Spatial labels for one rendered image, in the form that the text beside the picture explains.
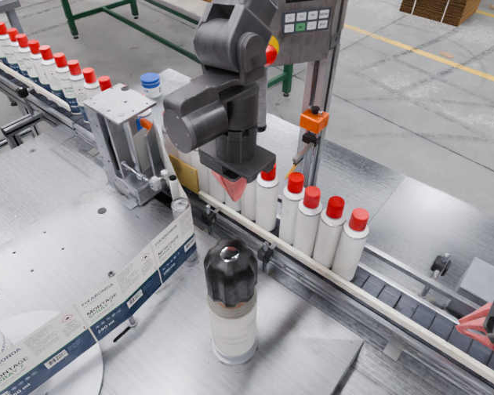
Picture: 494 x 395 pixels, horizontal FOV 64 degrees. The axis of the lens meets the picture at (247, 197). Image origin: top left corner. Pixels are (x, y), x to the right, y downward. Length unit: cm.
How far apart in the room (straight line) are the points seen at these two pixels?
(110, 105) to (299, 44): 46
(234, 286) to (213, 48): 32
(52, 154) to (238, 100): 100
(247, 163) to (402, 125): 252
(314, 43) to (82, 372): 74
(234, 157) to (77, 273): 56
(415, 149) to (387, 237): 178
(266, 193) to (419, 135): 219
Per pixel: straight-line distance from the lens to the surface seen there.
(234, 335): 72
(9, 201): 132
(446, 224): 120
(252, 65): 48
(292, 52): 78
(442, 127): 313
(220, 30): 49
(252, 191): 93
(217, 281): 59
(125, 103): 98
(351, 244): 82
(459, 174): 277
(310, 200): 81
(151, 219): 105
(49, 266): 104
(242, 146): 54
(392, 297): 94
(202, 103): 48
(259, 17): 50
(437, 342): 88
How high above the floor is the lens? 165
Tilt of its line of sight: 46 degrees down
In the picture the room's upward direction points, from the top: straight up
